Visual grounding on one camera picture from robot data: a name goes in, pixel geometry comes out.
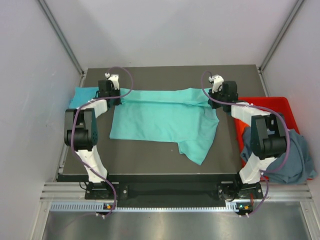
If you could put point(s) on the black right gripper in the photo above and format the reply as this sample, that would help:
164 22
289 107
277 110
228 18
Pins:
213 105

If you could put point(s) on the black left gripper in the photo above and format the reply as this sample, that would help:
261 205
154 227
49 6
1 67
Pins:
117 92

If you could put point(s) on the teal t-shirt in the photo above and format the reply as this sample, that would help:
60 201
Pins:
183 117

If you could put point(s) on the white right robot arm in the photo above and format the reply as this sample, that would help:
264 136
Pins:
268 131

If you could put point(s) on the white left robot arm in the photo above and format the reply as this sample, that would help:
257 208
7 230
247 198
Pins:
81 130

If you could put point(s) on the folded blue t-shirt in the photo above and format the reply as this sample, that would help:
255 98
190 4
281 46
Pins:
82 95

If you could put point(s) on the red plastic bin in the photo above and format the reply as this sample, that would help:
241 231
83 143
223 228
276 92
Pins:
277 104

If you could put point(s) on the grey-blue t-shirt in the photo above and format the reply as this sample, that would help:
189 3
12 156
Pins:
299 166

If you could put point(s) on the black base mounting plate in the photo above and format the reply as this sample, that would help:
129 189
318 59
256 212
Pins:
175 190

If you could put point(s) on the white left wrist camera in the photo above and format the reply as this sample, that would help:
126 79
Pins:
114 78

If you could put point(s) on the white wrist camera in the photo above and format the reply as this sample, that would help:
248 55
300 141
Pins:
216 81
114 78

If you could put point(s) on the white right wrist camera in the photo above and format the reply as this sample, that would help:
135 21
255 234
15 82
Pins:
216 81

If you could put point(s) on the grey aluminium corner post left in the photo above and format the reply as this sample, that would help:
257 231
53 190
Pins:
60 35

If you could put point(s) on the grey aluminium corner post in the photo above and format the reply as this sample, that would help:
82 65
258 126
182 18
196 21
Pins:
60 35
298 4

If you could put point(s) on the grey aluminium corner post right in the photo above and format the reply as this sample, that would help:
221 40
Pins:
298 4

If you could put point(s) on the grey slotted cable duct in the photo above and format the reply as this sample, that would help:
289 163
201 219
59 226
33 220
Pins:
103 207

